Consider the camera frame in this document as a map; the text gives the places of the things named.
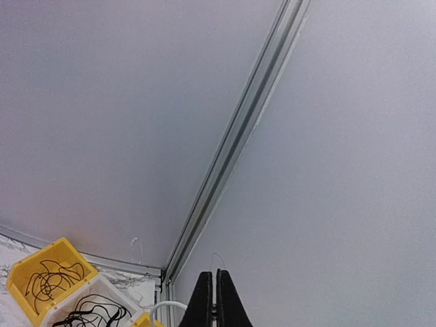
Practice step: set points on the yellow bin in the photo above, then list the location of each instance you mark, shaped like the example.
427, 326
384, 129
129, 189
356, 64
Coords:
48, 276
145, 321

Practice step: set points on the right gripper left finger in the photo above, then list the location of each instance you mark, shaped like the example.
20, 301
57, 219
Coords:
199, 311

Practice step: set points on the yellow bin left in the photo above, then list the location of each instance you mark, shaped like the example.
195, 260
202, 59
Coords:
48, 276

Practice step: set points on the right frame post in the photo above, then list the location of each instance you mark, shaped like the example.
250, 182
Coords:
255, 97

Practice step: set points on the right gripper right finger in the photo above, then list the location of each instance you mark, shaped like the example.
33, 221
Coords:
230, 310

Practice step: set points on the white bin middle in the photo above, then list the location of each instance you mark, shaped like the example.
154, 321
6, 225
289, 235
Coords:
96, 303

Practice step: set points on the yellow bin right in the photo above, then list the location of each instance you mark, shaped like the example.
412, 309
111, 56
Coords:
145, 321

